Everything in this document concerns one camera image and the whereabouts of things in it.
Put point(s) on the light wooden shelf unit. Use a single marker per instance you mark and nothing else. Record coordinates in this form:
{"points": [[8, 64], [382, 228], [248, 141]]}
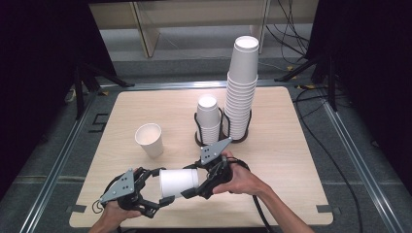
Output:
{"points": [[200, 13]]}

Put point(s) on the short stack of white paper cups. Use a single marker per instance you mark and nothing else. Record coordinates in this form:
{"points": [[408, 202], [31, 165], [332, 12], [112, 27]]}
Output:
{"points": [[208, 129]]}

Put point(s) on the person's left hand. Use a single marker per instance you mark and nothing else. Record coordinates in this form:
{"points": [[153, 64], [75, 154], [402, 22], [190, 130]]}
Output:
{"points": [[113, 214]]}

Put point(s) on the black metal stand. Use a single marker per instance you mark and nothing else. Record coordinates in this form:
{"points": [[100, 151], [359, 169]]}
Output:
{"points": [[330, 81], [81, 87]]}

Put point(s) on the single white paper cup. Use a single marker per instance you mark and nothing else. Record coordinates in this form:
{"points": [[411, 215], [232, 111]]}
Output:
{"points": [[178, 183], [149, 139]]}

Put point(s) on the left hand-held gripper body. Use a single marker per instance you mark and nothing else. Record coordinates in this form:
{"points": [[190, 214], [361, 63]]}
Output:
{"points": [[123, 187]]}

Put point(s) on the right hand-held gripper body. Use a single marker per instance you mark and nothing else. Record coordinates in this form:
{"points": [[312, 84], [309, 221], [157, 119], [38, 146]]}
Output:
{"points": [[213, 152]]}

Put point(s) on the metal floor rail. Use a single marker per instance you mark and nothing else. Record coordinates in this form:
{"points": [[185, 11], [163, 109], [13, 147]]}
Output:
{"points": [[359, 165], [55, 168], [168, 85]]}

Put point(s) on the black curtain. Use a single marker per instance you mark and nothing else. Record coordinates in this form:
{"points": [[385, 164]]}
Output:
{"points": [[39, 81], [372, 81]]}

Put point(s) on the person's right hand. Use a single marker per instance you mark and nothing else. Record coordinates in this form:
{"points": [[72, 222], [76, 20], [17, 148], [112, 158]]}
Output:
{"points": [[243, 181]]}

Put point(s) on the tall stack of white paper cups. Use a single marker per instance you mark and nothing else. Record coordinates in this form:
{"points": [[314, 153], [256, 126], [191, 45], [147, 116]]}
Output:
{"points": [[239, 106]]}

